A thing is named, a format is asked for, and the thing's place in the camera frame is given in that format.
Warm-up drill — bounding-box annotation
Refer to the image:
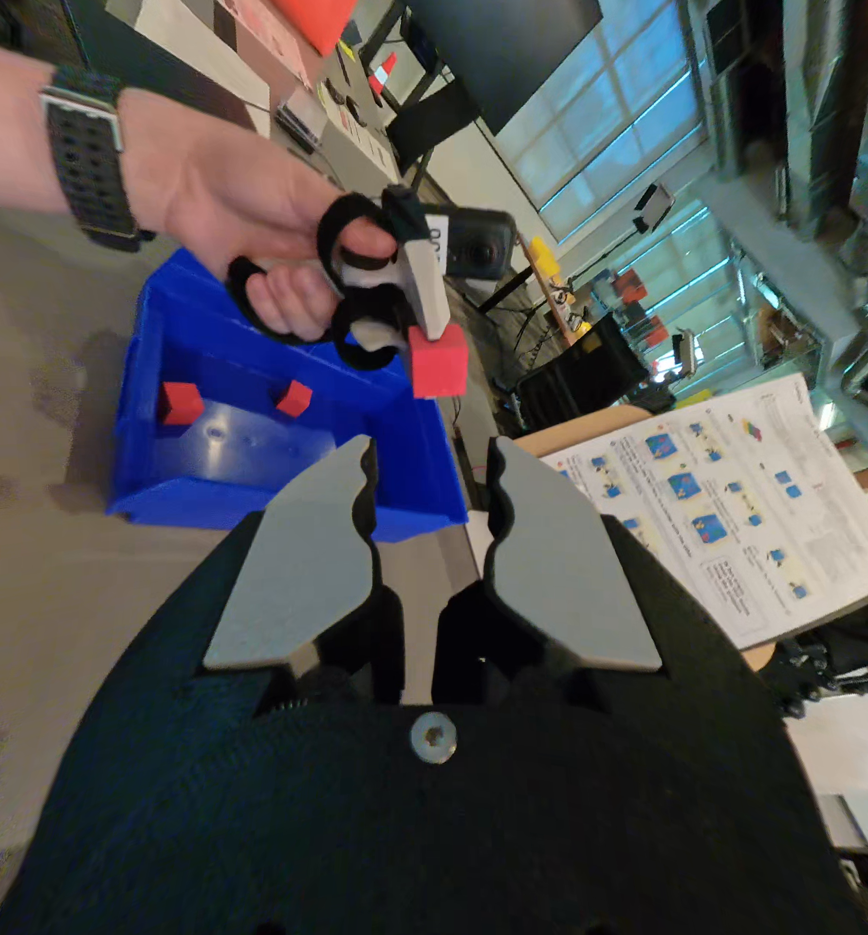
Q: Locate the black storage crate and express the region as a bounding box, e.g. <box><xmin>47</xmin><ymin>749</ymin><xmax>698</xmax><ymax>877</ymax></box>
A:
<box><xmin>517</xmin><ymin>314</ymin><xmax>650</xmax><ymax>432</ymax></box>

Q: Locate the black perforated watch band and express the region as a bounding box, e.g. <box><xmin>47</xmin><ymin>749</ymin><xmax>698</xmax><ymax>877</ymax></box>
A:
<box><xmin>39</xmin><ymin>66</ymin><xmax>156</xmax><ymax>253</ymax></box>

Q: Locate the large window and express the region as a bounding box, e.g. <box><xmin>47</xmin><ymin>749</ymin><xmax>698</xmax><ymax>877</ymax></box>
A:
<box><xmin>492</xmin><ymin>0</ymin><xmax>705</xmax><ymax>242</ymax></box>

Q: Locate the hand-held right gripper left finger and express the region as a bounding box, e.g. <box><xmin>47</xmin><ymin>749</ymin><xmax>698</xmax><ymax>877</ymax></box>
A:
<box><xmin>202</xmin><ymin>436</ymin><xmax>407</xmax><ymax>706</ymax></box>

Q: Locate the printed instruction sheet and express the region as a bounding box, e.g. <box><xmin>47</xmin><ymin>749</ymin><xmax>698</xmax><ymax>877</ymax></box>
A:
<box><xmin>539</xmin><ymin>373</ymin><xmax>868</xmax><ymax>650</ymax></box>

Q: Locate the black monitor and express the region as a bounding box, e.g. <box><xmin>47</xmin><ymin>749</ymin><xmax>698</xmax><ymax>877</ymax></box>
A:
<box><xmin>405</xmin><ymin>0</ymin><xmax>604</xmax><ymax>136</ymax></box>

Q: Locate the silver ventilation duct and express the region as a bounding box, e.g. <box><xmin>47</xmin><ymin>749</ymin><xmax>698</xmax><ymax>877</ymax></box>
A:
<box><xmin>697</xmin><ymin>0</ymin><xmax>868</xmax><ymax>410</ymax></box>

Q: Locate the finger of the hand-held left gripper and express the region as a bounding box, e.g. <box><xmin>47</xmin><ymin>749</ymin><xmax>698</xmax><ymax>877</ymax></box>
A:
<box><xmin>402</xmin><ymin>237</ymin><xmax>453</xmax><ymax>343</ymax></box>

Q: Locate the person's left hand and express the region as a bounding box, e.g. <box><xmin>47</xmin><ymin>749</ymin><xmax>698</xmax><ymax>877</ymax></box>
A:
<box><xmin>116</xmin><ymin>88</ymin><xmax>400</xmax><ymax>340</ymax></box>

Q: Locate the orange red bag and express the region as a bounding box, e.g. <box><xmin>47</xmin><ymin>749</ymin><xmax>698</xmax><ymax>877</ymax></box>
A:
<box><xmin>269</xmin><ymin>0</ymin><xmax>358</xmax><ymax>56</ymax></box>

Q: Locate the black folding chair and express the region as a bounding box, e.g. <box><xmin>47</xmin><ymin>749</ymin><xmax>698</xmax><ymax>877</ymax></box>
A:
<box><xmin>386</xmin><ymin>76</ymin><xmax>482</xmax><ymax>191</ymax></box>

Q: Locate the blue plastic bin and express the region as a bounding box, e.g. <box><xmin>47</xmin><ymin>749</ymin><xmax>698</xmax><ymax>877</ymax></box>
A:
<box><xmin>107</xmin><ymin>247</ymin><xmax>470</xmax><ymax>543</ymax></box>

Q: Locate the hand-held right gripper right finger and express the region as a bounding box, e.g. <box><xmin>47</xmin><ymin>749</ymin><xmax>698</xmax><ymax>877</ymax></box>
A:
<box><xmin>430</xmin><ymin>437</ymin><xmax>663</xmax><ymax>706</ymax></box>

